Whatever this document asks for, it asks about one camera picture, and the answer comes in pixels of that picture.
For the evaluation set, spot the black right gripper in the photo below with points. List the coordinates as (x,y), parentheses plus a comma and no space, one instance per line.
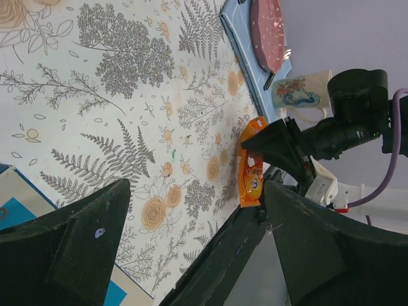
(361,111)

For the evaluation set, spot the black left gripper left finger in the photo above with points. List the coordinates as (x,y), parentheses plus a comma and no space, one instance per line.
(65,257)

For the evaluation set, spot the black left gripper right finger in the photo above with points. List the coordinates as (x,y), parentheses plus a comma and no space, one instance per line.
(330,259)

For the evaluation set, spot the orange razor packet right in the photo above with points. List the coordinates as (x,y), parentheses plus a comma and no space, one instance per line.
(250,167)

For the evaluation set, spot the painted ceramic mug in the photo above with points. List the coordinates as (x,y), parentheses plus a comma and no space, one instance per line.
(303,92)

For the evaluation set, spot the blue Harry's razor box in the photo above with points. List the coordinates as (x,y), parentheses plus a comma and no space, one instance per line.
(22,201)

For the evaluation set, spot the pink polka dot plate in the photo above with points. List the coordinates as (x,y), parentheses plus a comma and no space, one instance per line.
(266,26)

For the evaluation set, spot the blue checkered placemat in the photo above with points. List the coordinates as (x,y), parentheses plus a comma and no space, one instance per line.
(235,20)

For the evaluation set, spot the floral tablecloth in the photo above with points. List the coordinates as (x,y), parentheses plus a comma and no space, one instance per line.
(150,91)

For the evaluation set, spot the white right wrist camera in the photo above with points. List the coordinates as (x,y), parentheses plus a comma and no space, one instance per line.
(324,190)

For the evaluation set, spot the silver fork black handle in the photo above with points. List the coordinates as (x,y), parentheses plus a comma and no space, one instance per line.
(287,53)

